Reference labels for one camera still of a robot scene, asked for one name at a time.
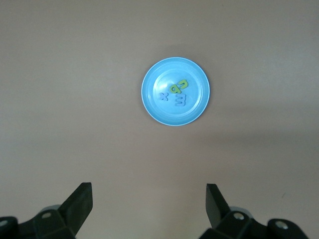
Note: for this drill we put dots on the blue plastic plate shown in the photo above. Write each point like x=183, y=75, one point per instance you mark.
x=159, y=74

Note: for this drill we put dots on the green letter D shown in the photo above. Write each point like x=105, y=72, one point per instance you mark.
x=177, y=90

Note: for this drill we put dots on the blue foam letter m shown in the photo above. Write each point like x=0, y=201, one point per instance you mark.
x=185, y=100

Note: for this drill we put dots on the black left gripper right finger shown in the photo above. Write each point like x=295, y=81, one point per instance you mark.
x=216, y=206

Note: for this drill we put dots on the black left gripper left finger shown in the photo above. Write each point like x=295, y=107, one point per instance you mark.
x=79, y=204

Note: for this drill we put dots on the green foam letter u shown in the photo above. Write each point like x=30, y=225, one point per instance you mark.
x=185, y=86

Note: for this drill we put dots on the blue foam letter x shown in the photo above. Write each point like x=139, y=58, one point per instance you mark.
x=163, y=96

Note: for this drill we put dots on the brown table cover sheet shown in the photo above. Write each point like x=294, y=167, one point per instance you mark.
x=74, y=74

